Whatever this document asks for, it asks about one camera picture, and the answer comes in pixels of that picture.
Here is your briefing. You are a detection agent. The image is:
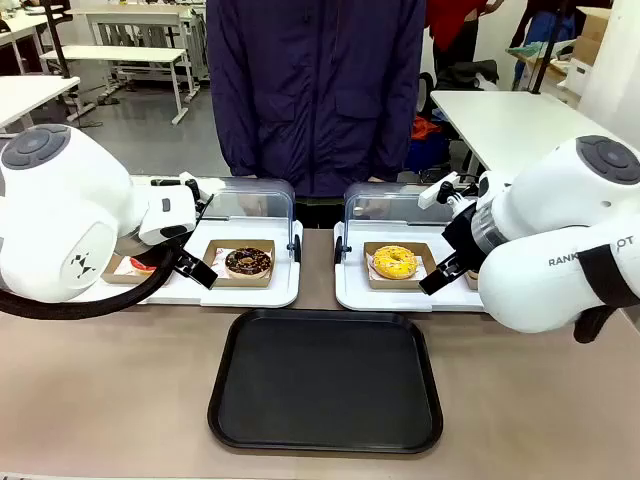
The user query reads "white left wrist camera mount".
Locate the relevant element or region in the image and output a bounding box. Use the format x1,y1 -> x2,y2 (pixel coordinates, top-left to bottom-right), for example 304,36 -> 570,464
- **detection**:
149,171 -> 222,214

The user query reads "black plastic serving tray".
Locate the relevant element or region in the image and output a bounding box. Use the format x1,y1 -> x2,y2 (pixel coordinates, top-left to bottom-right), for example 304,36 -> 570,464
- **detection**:
207,308 -> 445,456

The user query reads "person's right hand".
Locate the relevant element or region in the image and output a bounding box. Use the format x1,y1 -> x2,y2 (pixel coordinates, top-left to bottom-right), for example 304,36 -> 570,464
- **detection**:
237,191 -> 268,217

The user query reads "person in dark clothes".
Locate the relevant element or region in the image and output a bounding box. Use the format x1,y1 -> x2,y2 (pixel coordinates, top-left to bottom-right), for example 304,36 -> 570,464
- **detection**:
508,0 -> 589,50

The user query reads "black strap on arm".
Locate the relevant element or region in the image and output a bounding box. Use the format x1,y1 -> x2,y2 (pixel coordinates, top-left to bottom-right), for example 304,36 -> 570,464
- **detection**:
573,244 -> 640,345

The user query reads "black camera pole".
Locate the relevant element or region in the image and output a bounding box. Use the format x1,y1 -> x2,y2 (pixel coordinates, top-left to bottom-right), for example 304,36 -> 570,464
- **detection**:
40,0 -> 75,80
528,0 -> 571,96

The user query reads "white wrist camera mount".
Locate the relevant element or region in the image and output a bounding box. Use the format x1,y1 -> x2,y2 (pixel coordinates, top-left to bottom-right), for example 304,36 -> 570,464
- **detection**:
417,171 -> 481,221
149,171 -> 222,214

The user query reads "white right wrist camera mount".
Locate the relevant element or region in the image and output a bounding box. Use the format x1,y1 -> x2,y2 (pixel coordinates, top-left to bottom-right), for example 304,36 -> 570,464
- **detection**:
417,171 -> 481,221

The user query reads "black bag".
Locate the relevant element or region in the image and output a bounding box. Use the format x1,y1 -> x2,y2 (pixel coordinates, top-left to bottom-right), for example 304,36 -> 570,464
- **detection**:
433,59 -> 501,92

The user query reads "red glazed donut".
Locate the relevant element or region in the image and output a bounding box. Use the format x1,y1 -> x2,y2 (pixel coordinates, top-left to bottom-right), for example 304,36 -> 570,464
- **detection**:
129,255 -> 158,277

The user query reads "large white table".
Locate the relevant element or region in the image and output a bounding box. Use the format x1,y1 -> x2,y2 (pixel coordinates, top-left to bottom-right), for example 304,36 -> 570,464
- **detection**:
429,89 -> 627,176

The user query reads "person in navy jacket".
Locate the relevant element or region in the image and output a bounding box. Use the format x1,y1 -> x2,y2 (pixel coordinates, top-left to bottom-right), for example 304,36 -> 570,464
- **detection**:
205,0 -> 427,230

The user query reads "white desk with rails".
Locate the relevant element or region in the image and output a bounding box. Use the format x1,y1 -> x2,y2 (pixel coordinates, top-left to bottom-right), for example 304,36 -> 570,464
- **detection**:
68,3 -> 209,84

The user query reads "white storage box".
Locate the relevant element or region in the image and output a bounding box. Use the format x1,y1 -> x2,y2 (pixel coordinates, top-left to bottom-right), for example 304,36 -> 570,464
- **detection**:
563,56 -> 595,95

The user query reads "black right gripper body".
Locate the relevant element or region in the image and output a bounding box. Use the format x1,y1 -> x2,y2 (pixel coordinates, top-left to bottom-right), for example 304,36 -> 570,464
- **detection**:
441,205 -> 490,269

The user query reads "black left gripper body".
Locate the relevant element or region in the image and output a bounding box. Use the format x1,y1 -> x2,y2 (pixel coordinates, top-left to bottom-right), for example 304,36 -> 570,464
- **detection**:
173,247 -> 204,277

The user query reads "white bench table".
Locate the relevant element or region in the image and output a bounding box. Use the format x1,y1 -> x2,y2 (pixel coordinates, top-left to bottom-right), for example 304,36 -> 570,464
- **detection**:
38,44 -> 190,127

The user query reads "clear display case lid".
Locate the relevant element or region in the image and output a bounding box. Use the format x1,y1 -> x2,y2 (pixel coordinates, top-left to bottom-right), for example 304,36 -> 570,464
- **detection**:
334,180 -> 482,264
196,176 -> 303,264

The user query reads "black corrugated cable hose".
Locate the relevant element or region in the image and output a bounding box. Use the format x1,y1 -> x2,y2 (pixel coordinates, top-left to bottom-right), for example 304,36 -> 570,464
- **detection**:
0,243 -> 177,319

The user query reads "orange and blue bag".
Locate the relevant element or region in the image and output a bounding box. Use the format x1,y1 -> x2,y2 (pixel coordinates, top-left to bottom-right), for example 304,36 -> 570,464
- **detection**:
407,115 -> 454,172

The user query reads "yellow sprinkled donut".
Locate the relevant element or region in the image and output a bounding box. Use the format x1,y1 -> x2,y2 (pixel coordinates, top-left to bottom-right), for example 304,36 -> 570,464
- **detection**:
372,244 -> 419,281

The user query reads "chocolate sprinkled donut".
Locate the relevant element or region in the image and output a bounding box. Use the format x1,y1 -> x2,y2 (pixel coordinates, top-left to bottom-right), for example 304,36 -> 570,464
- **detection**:
224,246 -> 273,280

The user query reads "white display case base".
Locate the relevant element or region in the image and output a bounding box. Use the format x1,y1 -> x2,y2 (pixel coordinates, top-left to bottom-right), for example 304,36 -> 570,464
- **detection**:
79,217 -> 305,308
333,219 -> 490,314

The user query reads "person in red top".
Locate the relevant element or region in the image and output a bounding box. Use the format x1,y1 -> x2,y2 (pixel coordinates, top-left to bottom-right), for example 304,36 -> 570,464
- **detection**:
424,0 -> 507,76

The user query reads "brown cardboard box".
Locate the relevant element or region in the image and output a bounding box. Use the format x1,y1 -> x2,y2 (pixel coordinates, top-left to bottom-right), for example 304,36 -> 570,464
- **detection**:
571,6 -> 615,67

